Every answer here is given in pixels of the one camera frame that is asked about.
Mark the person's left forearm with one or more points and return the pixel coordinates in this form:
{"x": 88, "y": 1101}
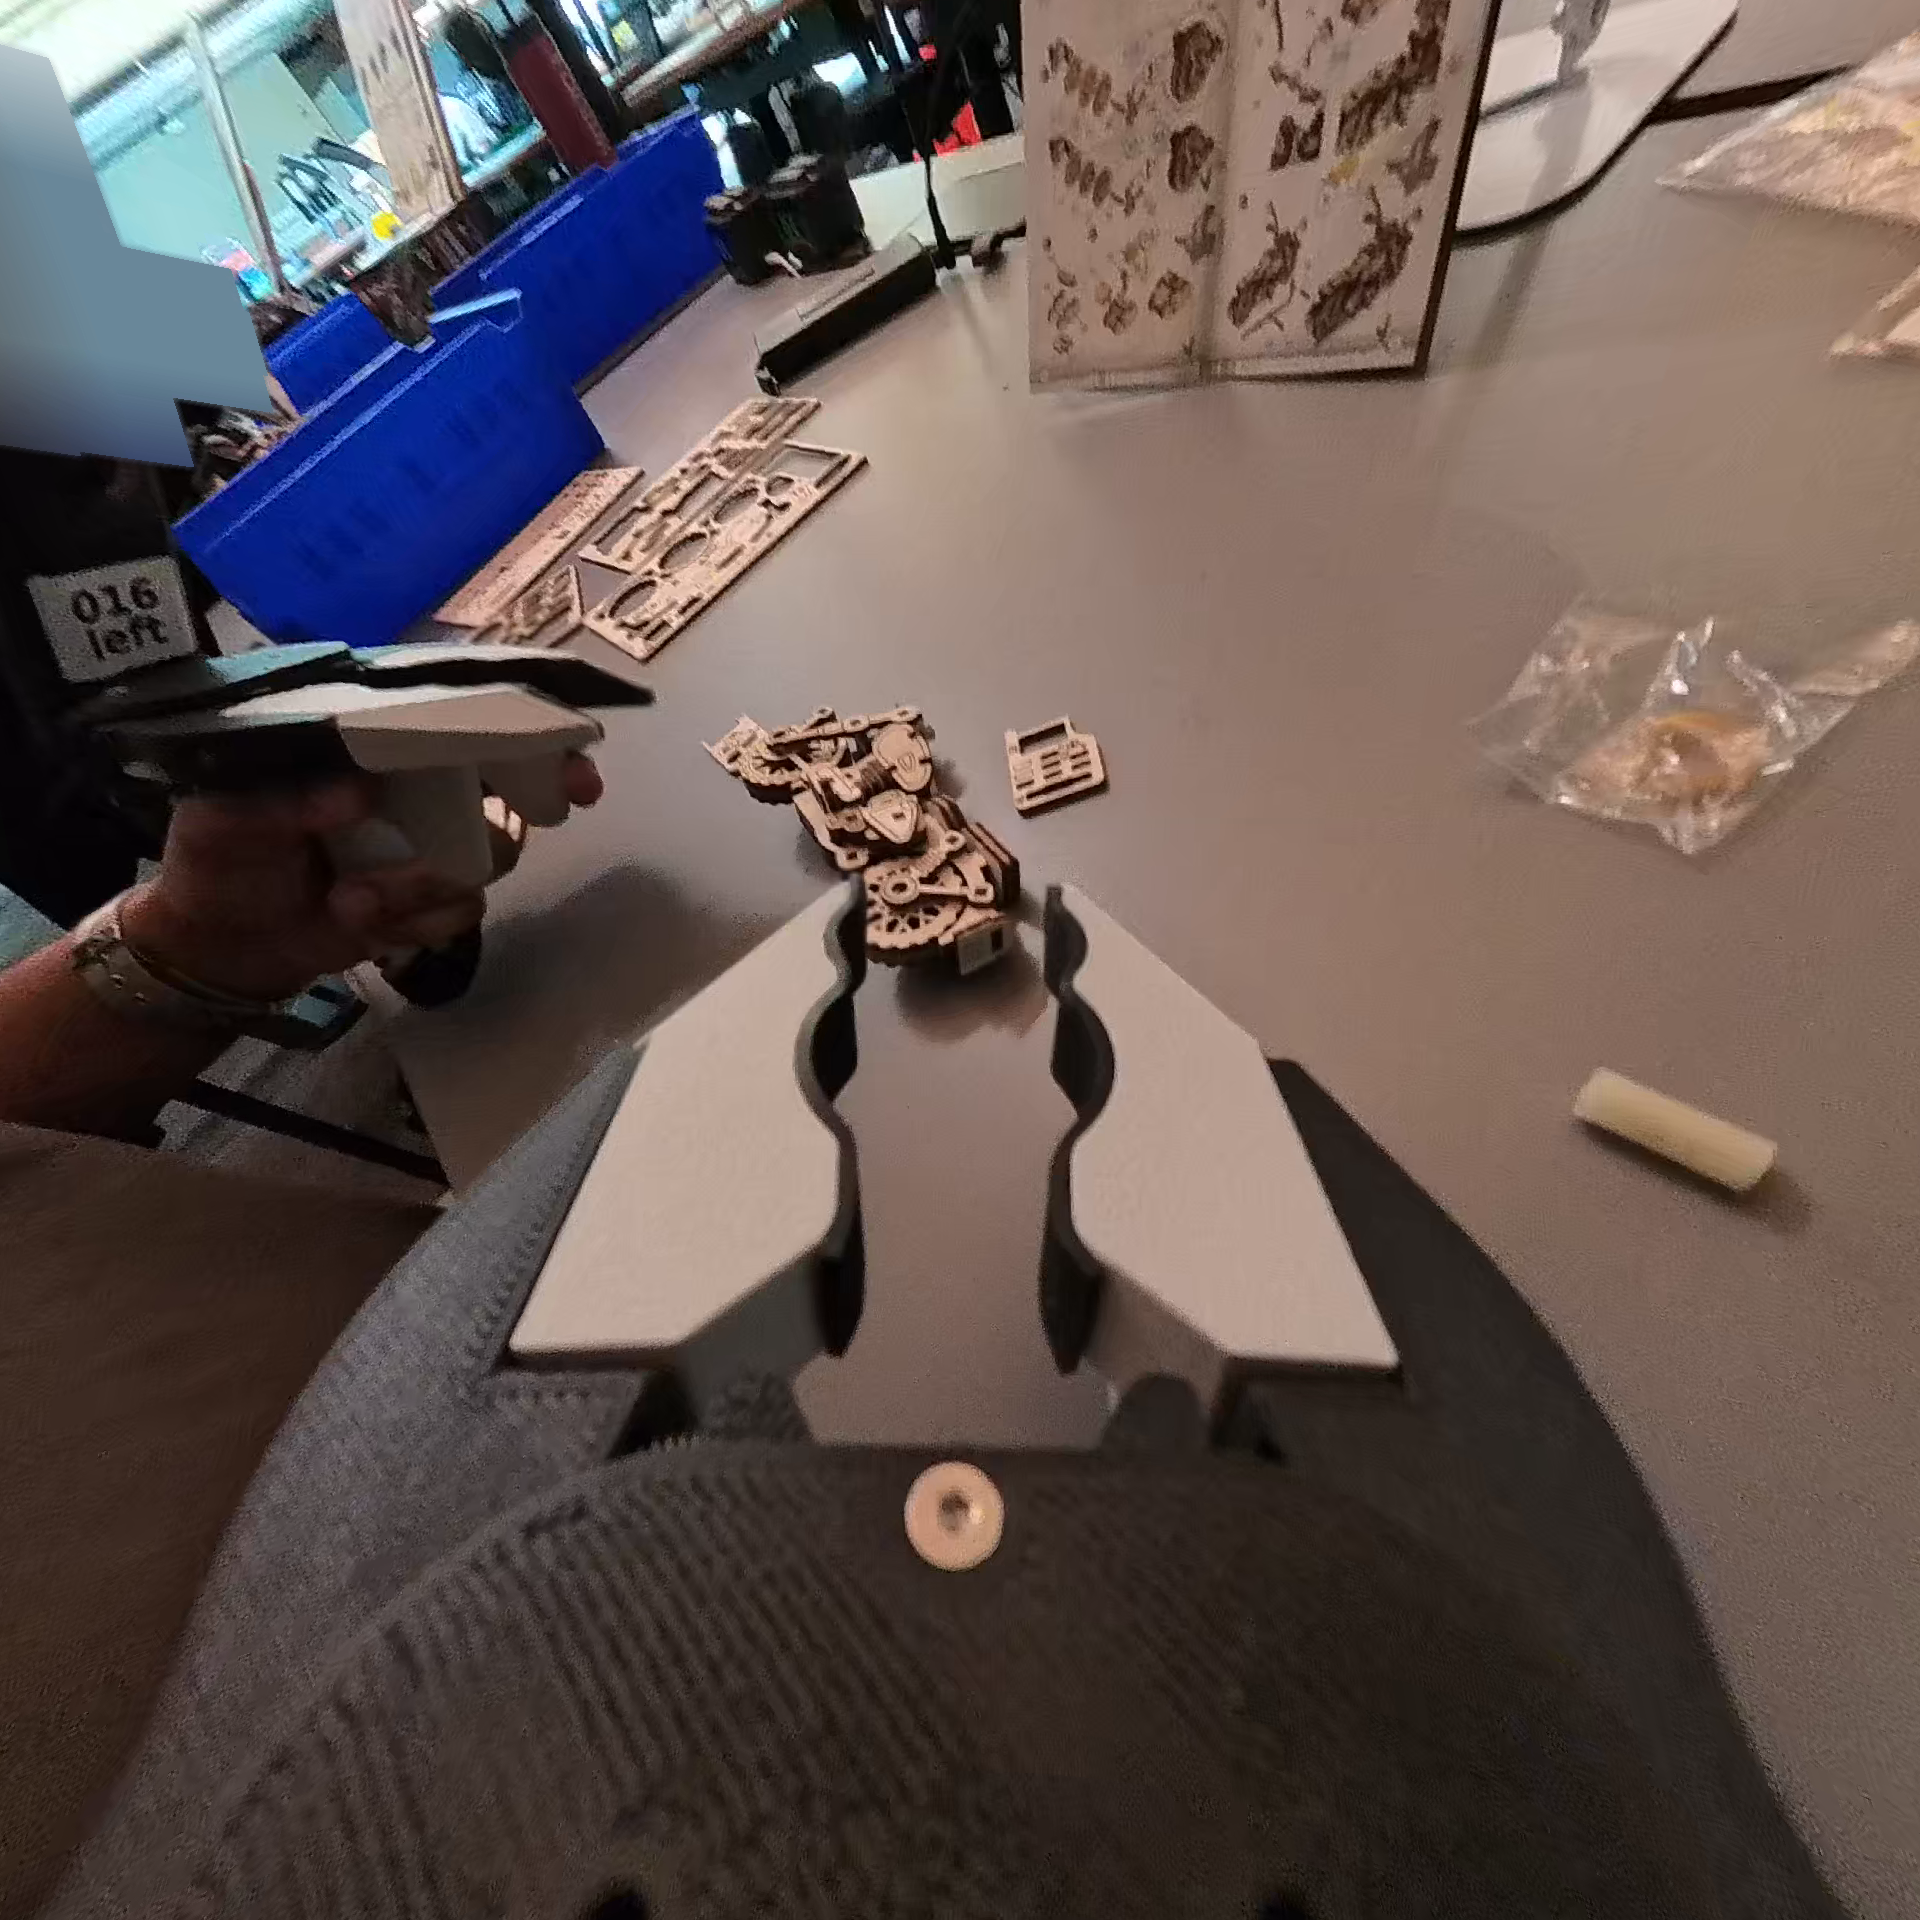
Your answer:
{"x": 61, "y": 1050}

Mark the white curved board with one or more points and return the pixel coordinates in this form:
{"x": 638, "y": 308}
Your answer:
{"x": 1590, "y": 104}

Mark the wooden motorcycle model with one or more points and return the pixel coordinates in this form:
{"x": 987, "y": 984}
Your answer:
{"x": 886, "y": 811}

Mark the wooden sheet with round cutouts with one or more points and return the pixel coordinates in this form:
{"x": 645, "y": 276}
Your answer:
{"x": 783, "y": 516}

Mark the large clear plastic bag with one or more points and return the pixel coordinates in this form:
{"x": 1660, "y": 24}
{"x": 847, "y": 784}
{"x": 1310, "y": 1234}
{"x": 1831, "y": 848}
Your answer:
{"x": 1817, "y": 135}

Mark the grey desk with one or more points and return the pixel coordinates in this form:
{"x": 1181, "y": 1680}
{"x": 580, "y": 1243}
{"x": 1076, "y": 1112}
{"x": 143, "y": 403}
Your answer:
{"x": 1349, "y": 599}

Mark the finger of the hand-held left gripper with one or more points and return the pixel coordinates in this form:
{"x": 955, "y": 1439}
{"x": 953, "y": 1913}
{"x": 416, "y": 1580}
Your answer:
{"x": 418, "y": 720}
{"x": 451, "y": 672}

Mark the person's left hand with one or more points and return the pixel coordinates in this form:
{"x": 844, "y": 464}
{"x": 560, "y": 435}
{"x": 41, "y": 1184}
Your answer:
{"x": 256, "y": 885}

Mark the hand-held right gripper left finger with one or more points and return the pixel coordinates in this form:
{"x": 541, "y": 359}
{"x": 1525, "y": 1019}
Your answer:
{"x": 690, "y": 1170}

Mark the clear bag of rubber bands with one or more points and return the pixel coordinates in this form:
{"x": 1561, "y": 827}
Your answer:
{"x": 1679, "y": 736}

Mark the small slotted wooden part frame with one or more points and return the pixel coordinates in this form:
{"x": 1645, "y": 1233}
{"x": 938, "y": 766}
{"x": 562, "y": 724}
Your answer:
{"x": 1058, "y": 768}

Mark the instruction booklet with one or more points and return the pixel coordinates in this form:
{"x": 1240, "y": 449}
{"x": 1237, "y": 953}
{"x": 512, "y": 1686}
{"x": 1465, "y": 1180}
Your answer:
{"x": 1141, "y": 194}

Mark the small wooden part sheet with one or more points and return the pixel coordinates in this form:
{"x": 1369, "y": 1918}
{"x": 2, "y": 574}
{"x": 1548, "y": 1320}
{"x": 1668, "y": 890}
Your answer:
{"x": 541, "y": 614}

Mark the silver wristwatch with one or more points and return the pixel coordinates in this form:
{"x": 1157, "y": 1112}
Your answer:
{"x": 112, "y": 962}

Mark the black long box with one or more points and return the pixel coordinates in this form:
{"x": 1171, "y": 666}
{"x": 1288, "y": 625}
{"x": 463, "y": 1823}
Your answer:
{"x": 839, "y": 315}

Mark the black device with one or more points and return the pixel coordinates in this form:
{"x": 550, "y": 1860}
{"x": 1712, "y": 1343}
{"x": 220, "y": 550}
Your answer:
{"x": 795, "y": 218}

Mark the white wax stick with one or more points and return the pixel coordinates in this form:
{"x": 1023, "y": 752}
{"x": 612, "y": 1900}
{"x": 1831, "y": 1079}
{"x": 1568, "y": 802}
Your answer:
{"x": 1672, "y": 1128}

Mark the blue plastic bin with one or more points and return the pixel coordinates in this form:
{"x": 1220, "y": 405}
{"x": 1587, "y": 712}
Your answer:
{"x": 600, "y": 257}
{"x": 391, "y": 482}

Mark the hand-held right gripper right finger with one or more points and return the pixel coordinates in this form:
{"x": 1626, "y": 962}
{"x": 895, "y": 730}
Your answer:
{"x": 1217, "y": 1186}

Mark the person's brown trousers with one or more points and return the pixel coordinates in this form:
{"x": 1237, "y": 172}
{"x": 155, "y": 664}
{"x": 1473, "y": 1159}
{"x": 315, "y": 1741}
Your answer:
{"x": 153, "y": 1424}

